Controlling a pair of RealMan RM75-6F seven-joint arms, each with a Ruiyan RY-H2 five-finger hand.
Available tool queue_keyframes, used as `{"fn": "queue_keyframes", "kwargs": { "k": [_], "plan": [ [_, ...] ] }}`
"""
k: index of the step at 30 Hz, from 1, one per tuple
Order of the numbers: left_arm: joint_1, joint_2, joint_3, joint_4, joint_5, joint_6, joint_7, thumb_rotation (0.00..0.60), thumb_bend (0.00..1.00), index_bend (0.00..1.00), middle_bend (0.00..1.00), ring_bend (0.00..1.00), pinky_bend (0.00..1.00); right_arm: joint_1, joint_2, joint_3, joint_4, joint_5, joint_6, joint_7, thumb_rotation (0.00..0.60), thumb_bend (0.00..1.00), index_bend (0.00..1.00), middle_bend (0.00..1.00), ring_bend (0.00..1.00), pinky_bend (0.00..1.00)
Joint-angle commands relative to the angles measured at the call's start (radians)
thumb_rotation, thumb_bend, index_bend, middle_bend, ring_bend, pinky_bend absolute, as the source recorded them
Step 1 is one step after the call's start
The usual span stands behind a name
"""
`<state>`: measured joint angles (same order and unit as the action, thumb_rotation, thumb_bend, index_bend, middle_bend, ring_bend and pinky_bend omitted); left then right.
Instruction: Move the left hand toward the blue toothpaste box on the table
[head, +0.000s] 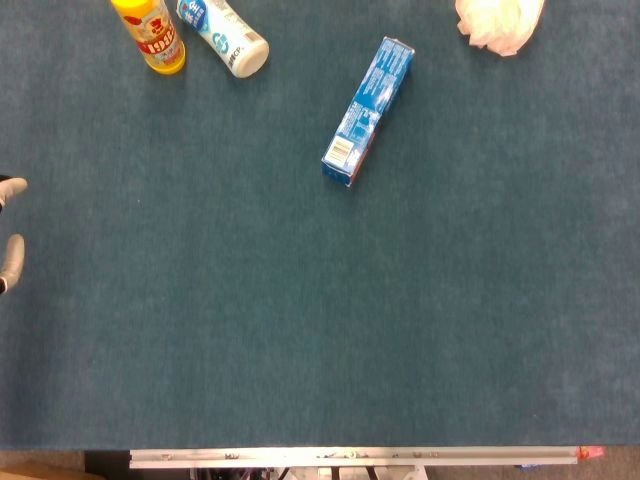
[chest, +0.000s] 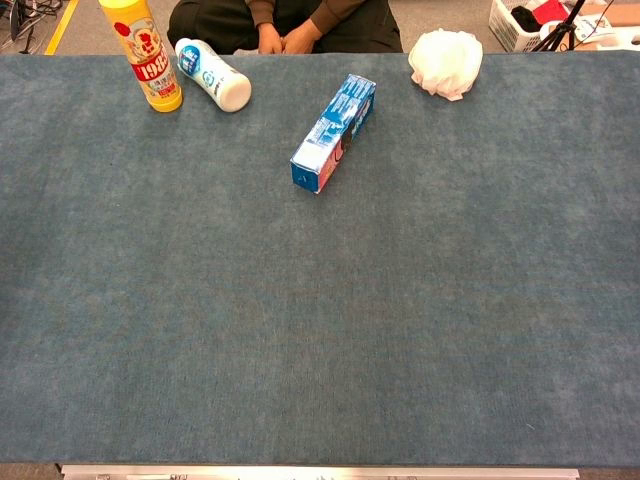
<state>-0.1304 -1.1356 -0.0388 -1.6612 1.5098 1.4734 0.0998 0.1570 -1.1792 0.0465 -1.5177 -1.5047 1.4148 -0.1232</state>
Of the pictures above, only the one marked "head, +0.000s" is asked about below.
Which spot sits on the teal felt table cloth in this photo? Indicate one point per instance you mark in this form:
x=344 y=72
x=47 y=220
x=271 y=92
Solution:
x=320 y=280

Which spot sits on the blue toothpaste box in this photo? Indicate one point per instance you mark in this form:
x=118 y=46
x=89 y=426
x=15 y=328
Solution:
x=367 y=111

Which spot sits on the white bottle with blue label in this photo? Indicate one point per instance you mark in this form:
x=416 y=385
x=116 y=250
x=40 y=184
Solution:
x=227 y=35

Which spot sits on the yellow bottle with red label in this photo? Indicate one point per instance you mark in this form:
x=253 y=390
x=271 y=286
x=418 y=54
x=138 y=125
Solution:
x=156 y=36

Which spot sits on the crumpled white plastic bag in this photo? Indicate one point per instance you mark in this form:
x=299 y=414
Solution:
x=497 y=22

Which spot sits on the orange red clip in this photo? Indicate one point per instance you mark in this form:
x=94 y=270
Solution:
x=590 y=453

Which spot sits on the brown cardboard box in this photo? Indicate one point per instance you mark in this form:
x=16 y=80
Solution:
x=40 y=471

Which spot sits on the aluminium frame rail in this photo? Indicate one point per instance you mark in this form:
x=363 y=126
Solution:
x=350 y=456

